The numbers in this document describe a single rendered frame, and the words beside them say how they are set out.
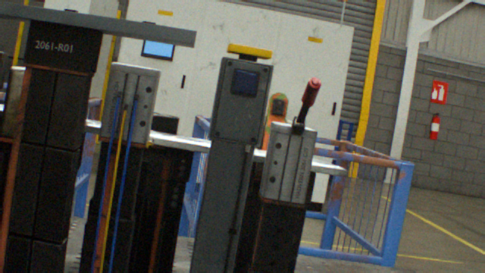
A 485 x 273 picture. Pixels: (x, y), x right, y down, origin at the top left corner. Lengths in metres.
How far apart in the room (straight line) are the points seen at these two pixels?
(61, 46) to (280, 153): 0.39
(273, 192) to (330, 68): 8.20
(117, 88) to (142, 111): 0.05
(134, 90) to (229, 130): 0.21
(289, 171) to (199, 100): 8.04
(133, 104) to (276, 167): 0.24
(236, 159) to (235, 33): 8.24
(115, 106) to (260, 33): 8.12
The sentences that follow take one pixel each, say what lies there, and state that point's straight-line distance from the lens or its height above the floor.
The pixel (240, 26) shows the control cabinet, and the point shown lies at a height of 1.77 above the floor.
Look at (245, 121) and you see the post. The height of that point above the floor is 1.06.
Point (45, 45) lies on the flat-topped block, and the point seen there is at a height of 1.12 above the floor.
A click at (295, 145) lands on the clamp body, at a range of 1.40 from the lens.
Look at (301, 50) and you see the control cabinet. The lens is 9.53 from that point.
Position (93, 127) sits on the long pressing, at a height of 1.00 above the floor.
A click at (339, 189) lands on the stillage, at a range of 4.60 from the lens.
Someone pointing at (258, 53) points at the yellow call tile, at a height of 1.15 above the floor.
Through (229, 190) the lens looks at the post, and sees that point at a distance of 1.24.
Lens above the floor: 1.10
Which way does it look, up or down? 3 degrees down
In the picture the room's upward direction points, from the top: 10 degrees clockwise
